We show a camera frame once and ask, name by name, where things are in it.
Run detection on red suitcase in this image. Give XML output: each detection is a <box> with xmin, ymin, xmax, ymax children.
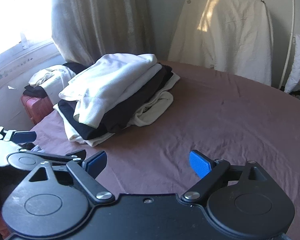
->
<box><xmin>21</xmin><ymin>95</ymin><xmax>53</xmax><ymax>125</ymax></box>

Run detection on beige curtain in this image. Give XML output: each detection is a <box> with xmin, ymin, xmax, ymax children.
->
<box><xmin>51</xmin><ymin>0</ymin><xmax>154</xmax><ymax>66</ymax></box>

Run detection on black cloth on suitcase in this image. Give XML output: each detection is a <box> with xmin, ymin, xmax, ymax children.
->
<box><xmin>23</xmin><ymin>85</ymin><xmax>47</xmax><ymax>98</ymax></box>

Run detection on folded cream bottom garment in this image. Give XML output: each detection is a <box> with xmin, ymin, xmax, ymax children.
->
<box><xmin>53</xmin><ymin>66</ymin><xmax>180</xmax><ymax>147</ymax></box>

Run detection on white waffle pajama top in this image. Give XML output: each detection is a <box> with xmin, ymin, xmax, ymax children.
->
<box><xmin>59</xmin><ymin>53</ymin><xmax>162</xmax><ymax>128</ymax></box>

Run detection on white clothes rack pole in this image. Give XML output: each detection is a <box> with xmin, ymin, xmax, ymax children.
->
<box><xmin>278</xmin><ymin>0</ymin><xmax>295</xmax><ymax>90</ymax></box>

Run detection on mauve bed sheet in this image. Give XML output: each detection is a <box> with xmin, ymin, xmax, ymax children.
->
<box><xmin>34</xmin><ymin>63</ymin><xmax>300</xmax><ymax>239</ymax></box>

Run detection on folded black garment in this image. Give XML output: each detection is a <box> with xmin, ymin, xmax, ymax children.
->
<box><xmin>58</xmin><ymin>99</ymin><xmax>108</xmax><ymax>140</ymax></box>

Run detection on cream cloth on suitcase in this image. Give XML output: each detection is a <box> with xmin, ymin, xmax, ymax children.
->
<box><xmin>29</xmin><ymin>65</ymin><xmax>76</xmax><ymax>105</ymax></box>

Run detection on folded dark grey garment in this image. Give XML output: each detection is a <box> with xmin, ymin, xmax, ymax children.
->
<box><xmin>100</xmin><ymin>65</ymin><xmax>173</xmax><ymax>133</ymax></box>

